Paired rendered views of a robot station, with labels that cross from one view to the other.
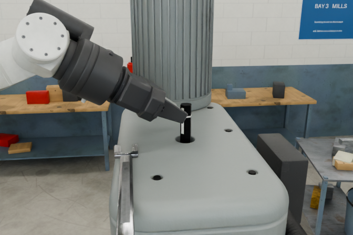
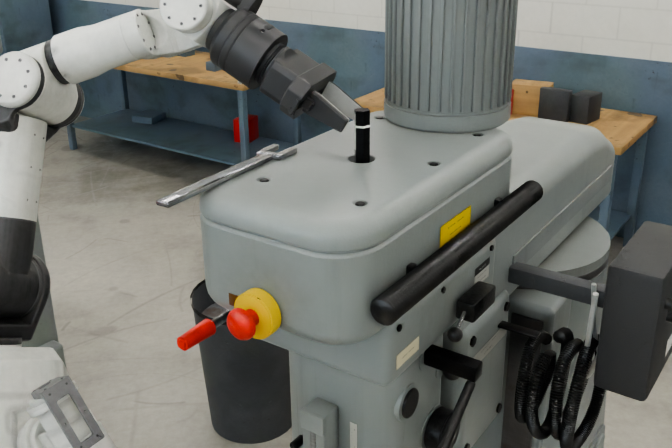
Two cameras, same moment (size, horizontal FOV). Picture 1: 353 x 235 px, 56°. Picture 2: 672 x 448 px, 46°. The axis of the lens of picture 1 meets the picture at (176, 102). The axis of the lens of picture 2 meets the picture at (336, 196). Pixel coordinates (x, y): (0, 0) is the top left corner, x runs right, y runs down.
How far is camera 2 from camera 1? 0.70 m
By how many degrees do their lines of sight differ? 39
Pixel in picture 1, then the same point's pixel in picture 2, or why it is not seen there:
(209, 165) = (330, 185)
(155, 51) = (396, 31)
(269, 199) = (326, 225)
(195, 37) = (451, 17)
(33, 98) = not seen: hidden behind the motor
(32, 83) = not seen: hidden behind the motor
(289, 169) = (622, 284)
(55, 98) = (525, 108)
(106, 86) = (246, 67)
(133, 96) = (274, 83)
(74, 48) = (224, 19)
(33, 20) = not seen: outside the picture
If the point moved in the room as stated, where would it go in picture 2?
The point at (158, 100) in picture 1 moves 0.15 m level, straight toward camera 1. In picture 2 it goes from (295, 93) to (210, 120)
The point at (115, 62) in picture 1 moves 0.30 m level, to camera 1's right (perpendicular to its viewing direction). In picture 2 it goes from (262, 40) to (458, 71)
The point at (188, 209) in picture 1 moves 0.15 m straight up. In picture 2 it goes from (247, 209) to (240, 83)
